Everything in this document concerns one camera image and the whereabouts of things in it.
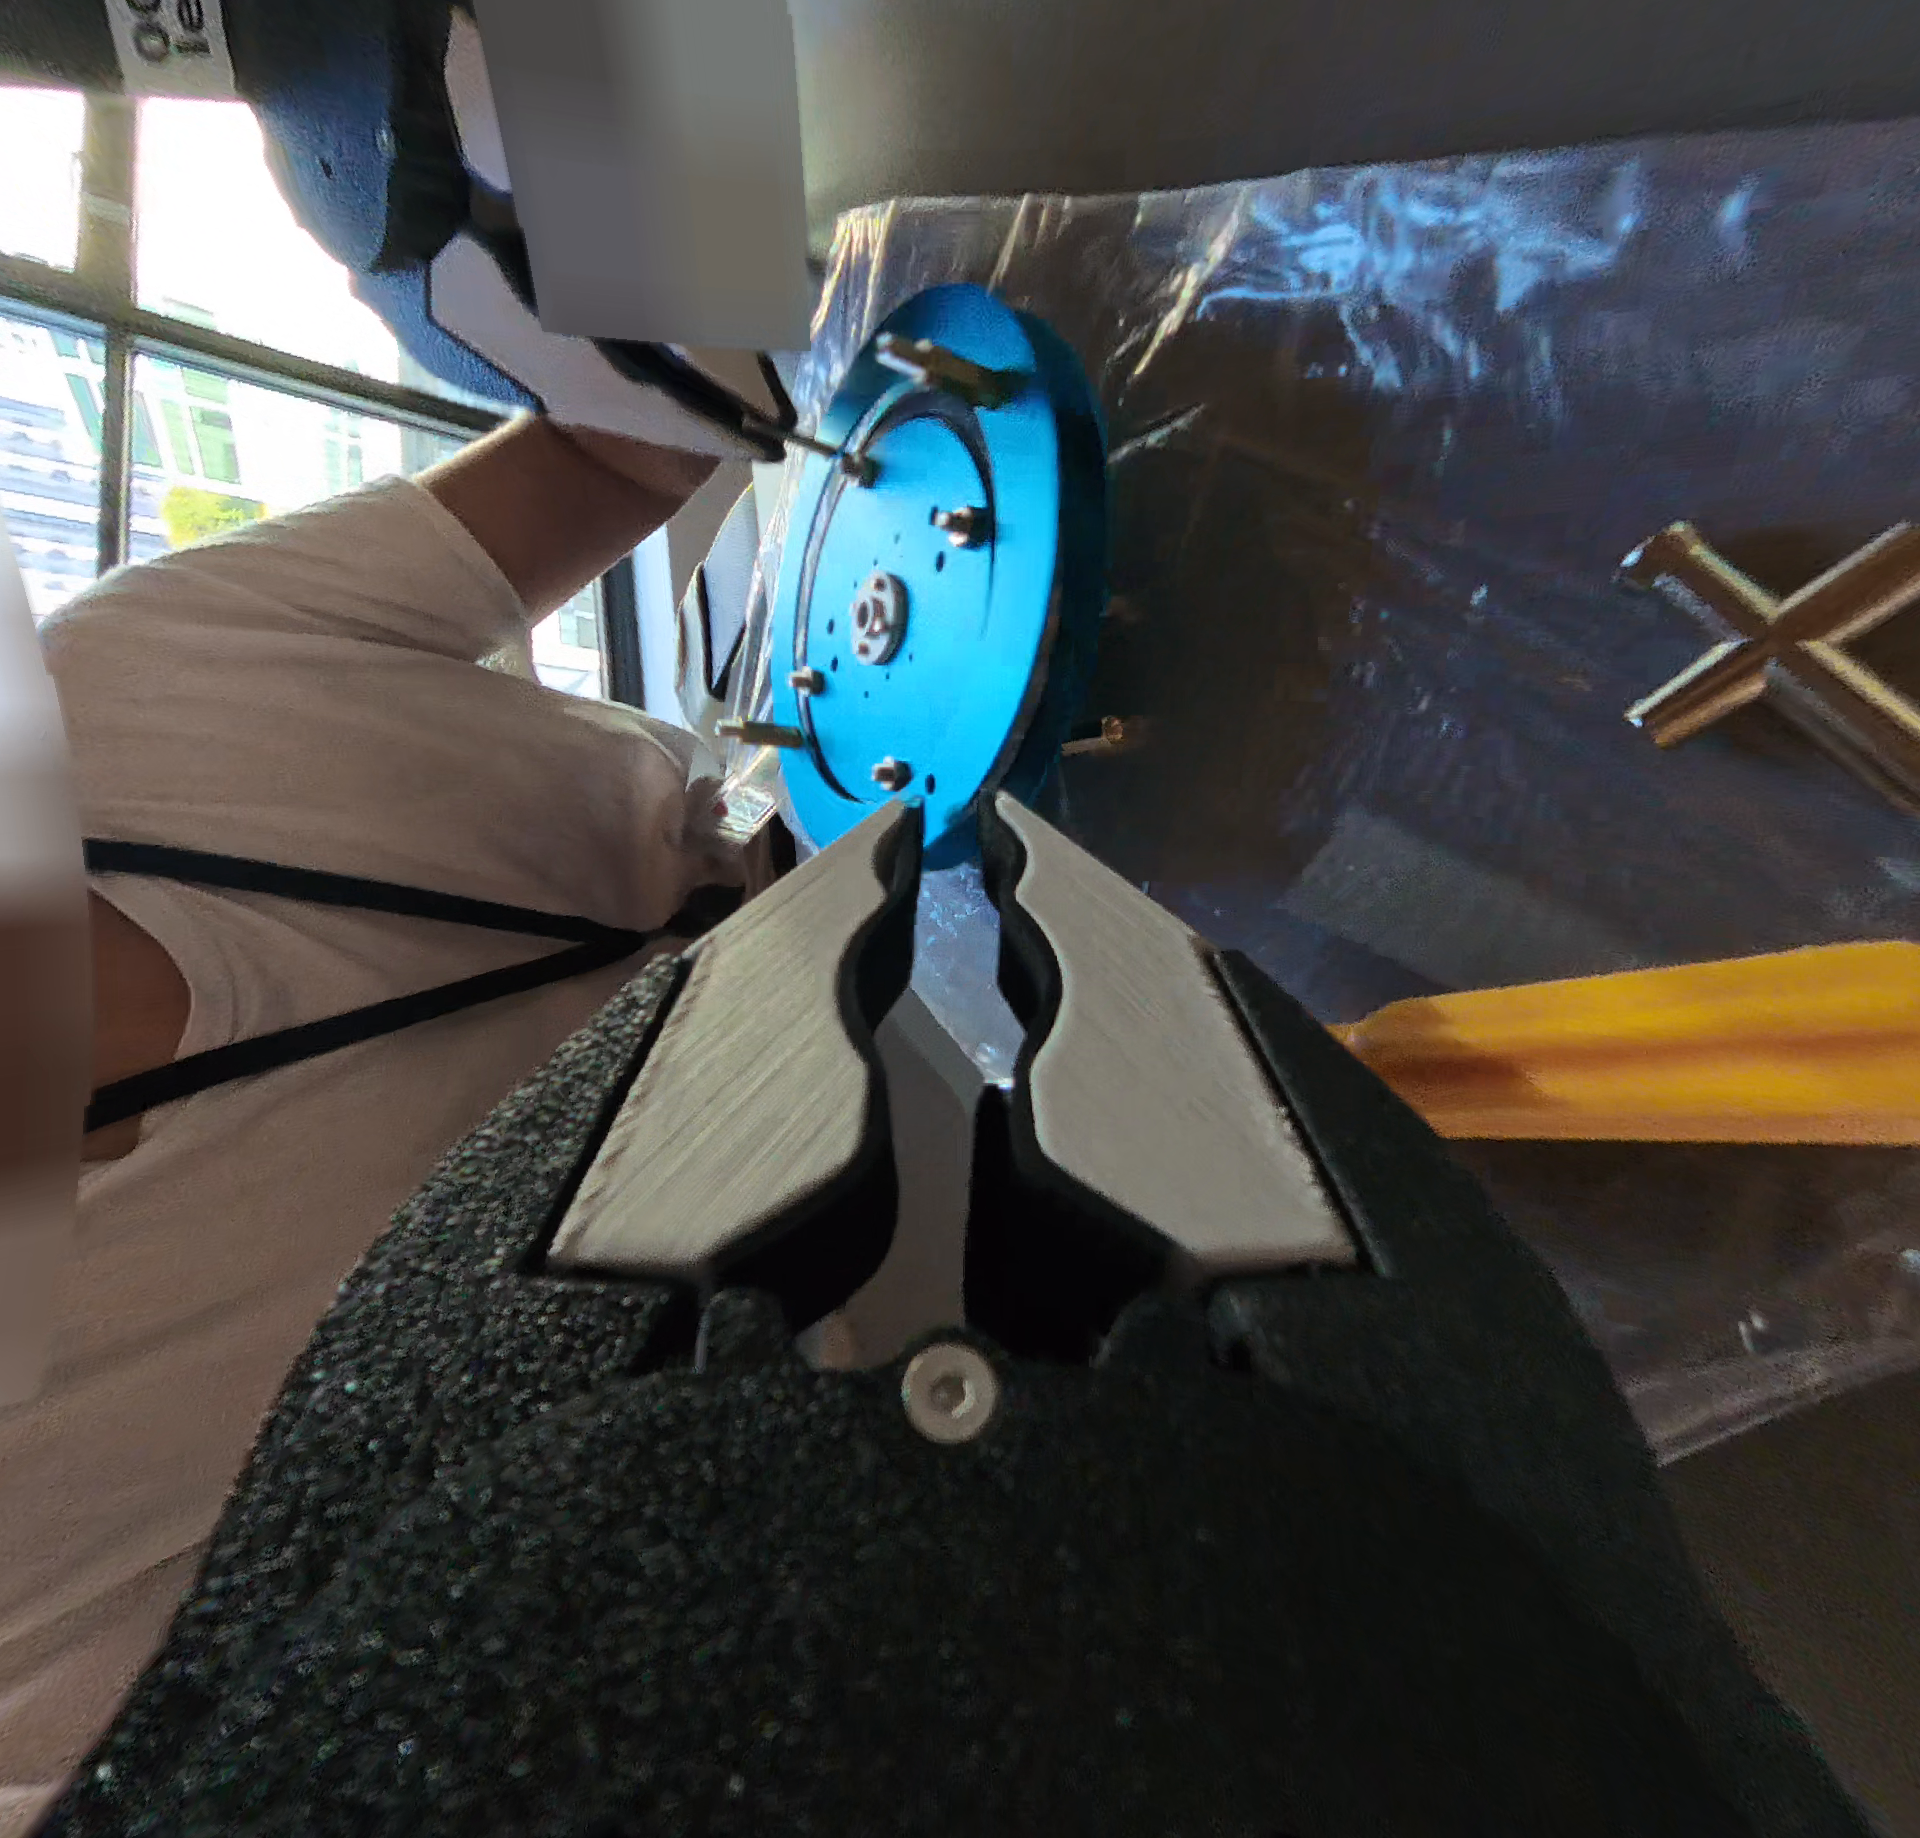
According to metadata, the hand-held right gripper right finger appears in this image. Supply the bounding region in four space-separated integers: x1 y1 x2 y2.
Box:
981 792 1362 1281

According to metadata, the clear plastic sheet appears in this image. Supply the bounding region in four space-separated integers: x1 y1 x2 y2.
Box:
682 113 1920 1466

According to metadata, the person's white shirt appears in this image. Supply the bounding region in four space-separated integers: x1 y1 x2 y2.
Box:
0 578 783 1811

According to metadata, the grey desk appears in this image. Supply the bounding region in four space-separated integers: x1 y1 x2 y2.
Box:
817 0 1920 1838

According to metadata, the large window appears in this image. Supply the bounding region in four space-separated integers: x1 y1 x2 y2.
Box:
0 83 648 700

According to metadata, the black lanyard strap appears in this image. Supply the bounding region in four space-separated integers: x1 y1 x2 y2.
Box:
82 839 752 1136

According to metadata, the yellow-handled screwdriver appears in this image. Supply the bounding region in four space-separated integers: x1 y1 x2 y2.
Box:
1327 942 1920 1147

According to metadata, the blue round turntable base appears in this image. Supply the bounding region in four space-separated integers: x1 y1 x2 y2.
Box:
717 285 1148 873

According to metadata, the person's left forearm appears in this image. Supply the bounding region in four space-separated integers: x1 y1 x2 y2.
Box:
60 415 725 670

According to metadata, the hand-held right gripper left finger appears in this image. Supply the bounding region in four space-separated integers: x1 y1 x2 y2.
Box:
547 799 923 1288

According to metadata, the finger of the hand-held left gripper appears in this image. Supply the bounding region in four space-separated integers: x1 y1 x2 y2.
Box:
432 239 799 463

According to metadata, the metal cross wrench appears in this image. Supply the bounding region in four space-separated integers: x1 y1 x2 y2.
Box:
1617 518 1920 814

